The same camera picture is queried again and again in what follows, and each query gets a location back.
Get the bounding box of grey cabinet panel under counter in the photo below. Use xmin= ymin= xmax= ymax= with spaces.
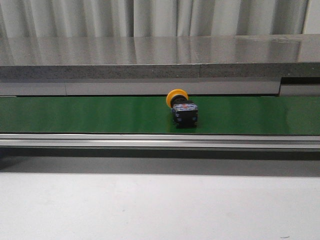
xmin=0 ymin=77 xmax=320 ymax=96

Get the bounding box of aluminium conveyor frame rail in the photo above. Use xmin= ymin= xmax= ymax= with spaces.
xmin=0 ymin=133 xmax=320 ymax=150

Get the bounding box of yellow mushroom push button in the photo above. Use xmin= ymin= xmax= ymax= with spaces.
xmin=166 ymin=89 xmax=198 ymax=128

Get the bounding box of white pleated curtain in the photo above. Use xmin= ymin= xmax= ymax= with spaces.
xmin=0 ymin=0 xmax=320 ymax=38

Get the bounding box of grey granite counter slab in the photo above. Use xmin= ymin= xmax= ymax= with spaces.
xmin=0 ymin=34 xmax=320 ymax=79

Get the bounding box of green conveyor belt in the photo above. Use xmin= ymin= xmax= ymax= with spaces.
xmin=0 ymin=95 xmax=320 ymax=136

